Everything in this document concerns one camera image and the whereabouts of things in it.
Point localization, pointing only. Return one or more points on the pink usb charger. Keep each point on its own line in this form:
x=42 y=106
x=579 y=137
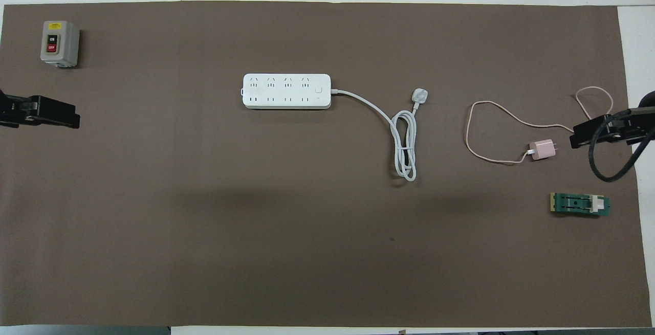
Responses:
x=542 y=150

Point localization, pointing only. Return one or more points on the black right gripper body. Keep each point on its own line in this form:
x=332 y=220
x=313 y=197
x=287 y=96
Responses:
x=639 y=125

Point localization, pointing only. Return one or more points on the grey on off switch box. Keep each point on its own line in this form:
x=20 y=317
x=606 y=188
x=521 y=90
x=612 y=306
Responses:
x=64 y=43

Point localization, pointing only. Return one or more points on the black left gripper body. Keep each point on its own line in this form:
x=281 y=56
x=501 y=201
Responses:
x=13 y=112

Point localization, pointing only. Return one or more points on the green rectangular block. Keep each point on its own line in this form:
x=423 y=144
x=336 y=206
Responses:
x=575 y=204

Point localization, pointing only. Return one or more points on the brown paper table mat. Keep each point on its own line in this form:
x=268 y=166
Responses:
x=307 y=248

